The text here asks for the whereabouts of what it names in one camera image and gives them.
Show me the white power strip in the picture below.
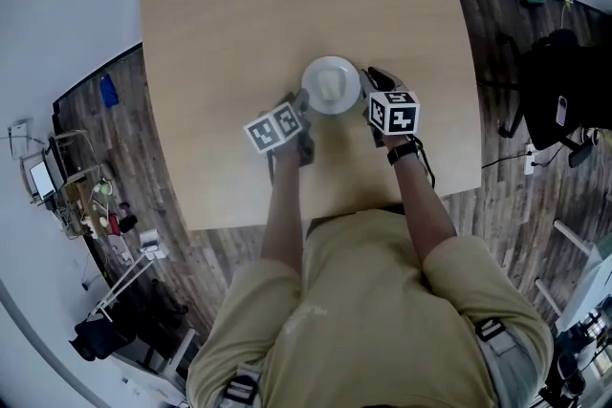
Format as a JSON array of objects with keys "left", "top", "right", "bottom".
[{"left": 522, "top": 141, "right": 537, "bottom": 177}]

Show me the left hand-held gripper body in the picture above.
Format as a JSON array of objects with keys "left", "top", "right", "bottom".
[{"left": 243, "top": 90, "right": 317, "bottom": 169}]

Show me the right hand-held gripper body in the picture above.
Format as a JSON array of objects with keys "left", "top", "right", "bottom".
[{"left": 365, "top": 66, "right": 422, "bottom": 150}]

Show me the person's beige shirt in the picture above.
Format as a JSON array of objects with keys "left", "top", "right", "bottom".
[{"left": 185, "top": 206, "right": 557, "bottom": 408}]

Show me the grey harness strap with buckle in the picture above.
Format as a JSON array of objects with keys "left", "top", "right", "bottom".
[
  {"left": 472, "top": 317, "right": 520, "bottom": 355},
  {"left": 218, "top": 362, "right": 263, "bottom": 408}
]

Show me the white desk frame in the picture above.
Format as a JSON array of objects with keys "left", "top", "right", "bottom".
[{"left": 86, "top": 228, "right": 169, "bottom": 321}]

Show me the black bag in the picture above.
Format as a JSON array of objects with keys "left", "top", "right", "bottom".
[{"left": 70, "top": 318, "right": 138, "bottom": 363}]

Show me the open laptop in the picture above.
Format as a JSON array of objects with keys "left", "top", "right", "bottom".
[{"left": 27, "top": 160, "right": 57, "bottom": 201}]

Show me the blue cloth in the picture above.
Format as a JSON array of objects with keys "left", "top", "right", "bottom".
[{"left": 98, "top": 73, "right": 121, "bottom": 108}]

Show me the white plate of food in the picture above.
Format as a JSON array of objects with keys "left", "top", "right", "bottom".
[{"left": 300, "top": 55, "right": 361, "bottom": 116}]

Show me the light wooden table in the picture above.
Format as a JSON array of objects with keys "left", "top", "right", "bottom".
[{"left": 138, "top": 0, "right": 483, "bottom": 233}]

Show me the person's right forearm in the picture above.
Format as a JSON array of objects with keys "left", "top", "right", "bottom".
[{"left": 385, "top": 136, "right": 459, "bottom": 289}]

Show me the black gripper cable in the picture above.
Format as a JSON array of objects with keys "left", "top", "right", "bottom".
[{"left": 410, "top": 134, "right": 437, "bottom": 188}]

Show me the black wristwatch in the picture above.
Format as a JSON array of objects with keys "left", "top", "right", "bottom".
[{"left": 386, "top": 140, "right": 423, "bottom": 166}]

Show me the person's left forearm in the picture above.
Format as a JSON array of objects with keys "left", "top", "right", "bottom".
[{"left": 260, "top": 146, "right": 308, "bottom": 274}]

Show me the black office chair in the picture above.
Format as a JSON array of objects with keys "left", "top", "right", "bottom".
[{"left": 495, "top": 28, "right": 612, "bottom": 169}]

